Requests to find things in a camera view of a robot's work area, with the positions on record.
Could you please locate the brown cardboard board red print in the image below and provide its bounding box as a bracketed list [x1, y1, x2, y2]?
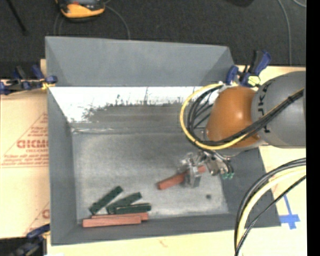
[0, 58, 52, 240]

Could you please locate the dark green flat block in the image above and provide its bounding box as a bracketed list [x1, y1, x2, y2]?
[114, 203, 152, 215]
[89, 186, 124, 215]
[106, 191, 143, 214]

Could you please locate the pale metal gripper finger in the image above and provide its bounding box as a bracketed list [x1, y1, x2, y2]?
[184, 166, 204, 189]
[179, 153, 197, 174]

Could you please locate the grey metal bin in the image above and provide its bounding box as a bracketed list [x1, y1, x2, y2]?
[44, 36, 282, 246]

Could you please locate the red-brown block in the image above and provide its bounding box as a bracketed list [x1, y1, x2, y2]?
[156, 165, 206, 191]
[91, 212, 149, 222]
[82, 216, 142, 228]

